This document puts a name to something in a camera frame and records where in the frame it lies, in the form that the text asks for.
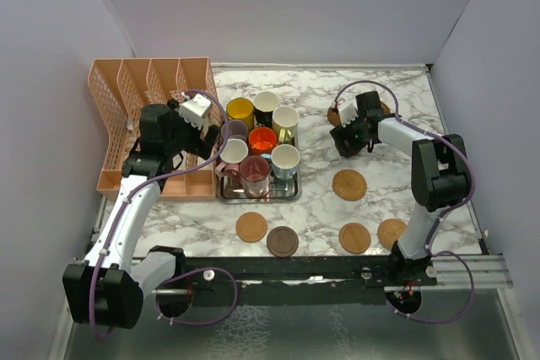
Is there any peach plastic file organizer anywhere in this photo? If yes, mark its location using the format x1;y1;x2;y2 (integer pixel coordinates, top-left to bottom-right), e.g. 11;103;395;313
88;57;218;201

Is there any light wood round coaster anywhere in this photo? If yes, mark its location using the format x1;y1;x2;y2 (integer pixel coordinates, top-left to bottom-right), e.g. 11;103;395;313
235;212;267;243

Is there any brown ringed wooden coaster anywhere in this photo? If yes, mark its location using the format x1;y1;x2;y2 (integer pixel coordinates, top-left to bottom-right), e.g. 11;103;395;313
327;106;341;126

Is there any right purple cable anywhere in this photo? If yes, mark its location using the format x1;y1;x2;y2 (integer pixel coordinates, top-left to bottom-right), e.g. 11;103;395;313
332;80;478;325

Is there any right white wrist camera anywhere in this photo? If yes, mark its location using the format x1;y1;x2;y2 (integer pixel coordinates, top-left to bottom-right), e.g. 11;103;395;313
335;104;358;127

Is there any lilac mug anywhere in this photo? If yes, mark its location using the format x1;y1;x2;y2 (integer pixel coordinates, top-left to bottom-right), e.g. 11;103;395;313
220;120;250;141

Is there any stainless steel tray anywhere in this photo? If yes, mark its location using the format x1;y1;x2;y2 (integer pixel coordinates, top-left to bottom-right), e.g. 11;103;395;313
215;112;303;205

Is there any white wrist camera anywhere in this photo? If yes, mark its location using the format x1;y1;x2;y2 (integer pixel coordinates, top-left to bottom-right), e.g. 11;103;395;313
335;104;358;127
177;94;212;130

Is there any orange mug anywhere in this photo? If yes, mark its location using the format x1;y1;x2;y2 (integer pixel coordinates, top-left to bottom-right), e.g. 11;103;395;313
247;126;278;155

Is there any light wood grooved coaster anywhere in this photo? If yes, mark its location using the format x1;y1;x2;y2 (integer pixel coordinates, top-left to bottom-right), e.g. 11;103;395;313
338;223;371;254

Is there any black front mounting rail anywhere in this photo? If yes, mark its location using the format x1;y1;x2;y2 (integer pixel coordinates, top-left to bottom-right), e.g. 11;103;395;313
159;255;436;307

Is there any woven rattan coaster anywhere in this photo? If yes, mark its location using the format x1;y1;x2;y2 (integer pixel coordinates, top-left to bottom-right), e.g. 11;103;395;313
332;169;367;201
377;218;407;250

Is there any pale yellow mug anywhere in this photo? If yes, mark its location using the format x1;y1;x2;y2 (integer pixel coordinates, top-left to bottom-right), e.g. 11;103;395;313
272;105;300;145

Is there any black mug white inside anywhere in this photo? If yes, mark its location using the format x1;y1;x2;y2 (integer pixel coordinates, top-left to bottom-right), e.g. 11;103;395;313
253;91;279;127

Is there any purple cable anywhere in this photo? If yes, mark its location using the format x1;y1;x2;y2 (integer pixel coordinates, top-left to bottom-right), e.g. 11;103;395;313
332;80;478;325
89;89;240;342

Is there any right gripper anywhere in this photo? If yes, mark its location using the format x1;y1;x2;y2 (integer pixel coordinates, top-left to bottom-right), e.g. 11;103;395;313
330;113;371;159

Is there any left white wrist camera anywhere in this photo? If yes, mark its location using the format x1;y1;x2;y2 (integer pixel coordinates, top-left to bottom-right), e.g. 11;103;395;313
177;94;212;130

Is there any white mug pink handle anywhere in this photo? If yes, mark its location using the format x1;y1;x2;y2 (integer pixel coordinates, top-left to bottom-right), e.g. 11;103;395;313
214;139;249;179

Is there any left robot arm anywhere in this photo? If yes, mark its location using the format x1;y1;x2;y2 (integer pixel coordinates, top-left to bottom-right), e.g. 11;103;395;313
62;89;221;330

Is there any dark walnut front coaster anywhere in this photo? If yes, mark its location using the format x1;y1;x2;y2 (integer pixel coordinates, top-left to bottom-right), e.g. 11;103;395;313
267;226;299;258

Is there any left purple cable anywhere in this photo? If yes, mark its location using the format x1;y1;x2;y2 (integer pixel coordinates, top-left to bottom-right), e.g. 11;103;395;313
89;89;240;342

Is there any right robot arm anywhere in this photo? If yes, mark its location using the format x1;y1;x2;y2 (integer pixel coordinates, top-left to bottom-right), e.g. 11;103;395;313
327;91;475;285

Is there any light blue mug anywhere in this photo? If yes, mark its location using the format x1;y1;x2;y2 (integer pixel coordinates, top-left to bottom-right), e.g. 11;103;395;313
271;144;300;180

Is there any dusty pink mug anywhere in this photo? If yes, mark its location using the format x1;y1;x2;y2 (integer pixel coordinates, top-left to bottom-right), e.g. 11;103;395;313
239;156;270;198

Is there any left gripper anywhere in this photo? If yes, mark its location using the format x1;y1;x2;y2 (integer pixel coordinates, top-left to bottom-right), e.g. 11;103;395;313
165;99;219;159

